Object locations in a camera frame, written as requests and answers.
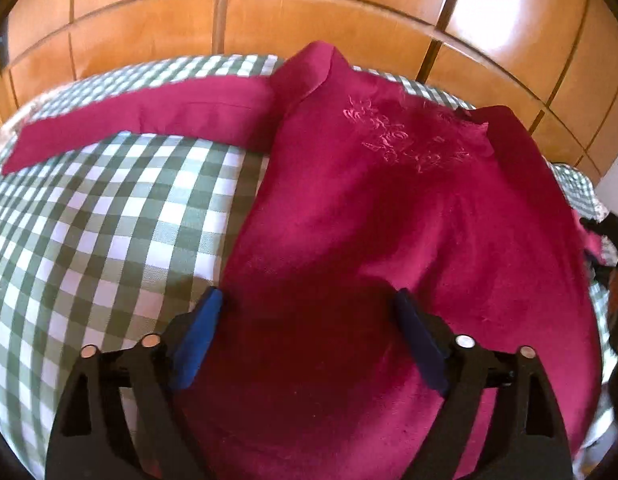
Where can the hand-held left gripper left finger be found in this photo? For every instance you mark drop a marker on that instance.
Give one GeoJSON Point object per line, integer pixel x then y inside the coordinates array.
{"type": "Point", "coordinates": [199, 335]}

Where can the red embroidered sweater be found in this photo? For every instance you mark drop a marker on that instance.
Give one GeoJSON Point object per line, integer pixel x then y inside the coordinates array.
{"type": "Point", "coordinates": [369, 220]}

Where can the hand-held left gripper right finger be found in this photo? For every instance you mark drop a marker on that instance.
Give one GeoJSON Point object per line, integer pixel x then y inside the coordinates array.
{"type": "Point", "coordinates": [419, 335]}

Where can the green white checked bedsheet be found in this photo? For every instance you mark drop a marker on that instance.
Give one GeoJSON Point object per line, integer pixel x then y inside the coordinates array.
{"type": "Point", "coordinates": [104, 240]}

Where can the wooden panelled wardrobe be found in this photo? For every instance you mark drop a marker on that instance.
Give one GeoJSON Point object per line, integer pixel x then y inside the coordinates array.
{"type": "Point", "coordinates": [309, 15]}

